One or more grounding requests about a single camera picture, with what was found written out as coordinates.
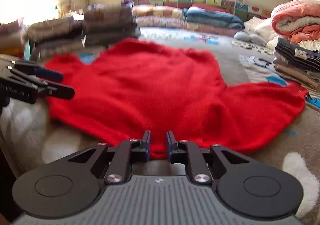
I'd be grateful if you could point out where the colourful alphabet foam mat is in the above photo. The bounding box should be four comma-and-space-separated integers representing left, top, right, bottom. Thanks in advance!
132, 0, 271, 22

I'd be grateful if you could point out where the purple grey folded clothes stack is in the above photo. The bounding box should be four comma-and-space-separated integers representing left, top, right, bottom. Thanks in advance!
82, 2, 140, 47

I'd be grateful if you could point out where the red knit sweater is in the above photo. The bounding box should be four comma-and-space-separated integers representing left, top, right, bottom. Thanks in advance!
45, 39, 308, 159

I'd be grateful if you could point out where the white cream bedding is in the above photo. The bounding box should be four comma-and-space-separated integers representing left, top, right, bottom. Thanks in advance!
244, 16, 280, 50

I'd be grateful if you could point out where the black green gloved left hand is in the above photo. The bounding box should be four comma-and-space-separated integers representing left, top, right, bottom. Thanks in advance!
0, 97, 10, 115

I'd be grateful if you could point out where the yellow red folded clothes stack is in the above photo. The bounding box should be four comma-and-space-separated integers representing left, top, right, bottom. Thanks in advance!
0, 19, 27, 58

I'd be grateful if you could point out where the grey plush toy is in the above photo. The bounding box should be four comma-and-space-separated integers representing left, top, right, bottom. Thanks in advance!
234, 31, 267, 46

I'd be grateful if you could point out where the blue folded quilt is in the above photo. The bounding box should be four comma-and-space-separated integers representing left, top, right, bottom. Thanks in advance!
182, 7, 245, 30

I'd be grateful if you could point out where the pink floral mattress pad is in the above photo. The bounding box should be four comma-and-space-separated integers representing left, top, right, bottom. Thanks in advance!
136, 16, 241, 37

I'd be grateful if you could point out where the orange white rolled blanket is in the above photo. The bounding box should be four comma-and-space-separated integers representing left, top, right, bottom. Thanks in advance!
271, 0, 320, 44

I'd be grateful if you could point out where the striped folded clothes stack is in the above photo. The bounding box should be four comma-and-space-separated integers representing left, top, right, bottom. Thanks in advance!
273, 38, 319, 89

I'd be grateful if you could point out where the floral pink pillow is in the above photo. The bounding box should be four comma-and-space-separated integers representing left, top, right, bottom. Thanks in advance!
132, 5, 183, 19

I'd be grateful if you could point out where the beige grey folded clothes stack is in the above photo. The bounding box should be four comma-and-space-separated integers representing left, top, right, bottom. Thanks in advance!
27, 17, 85, 61

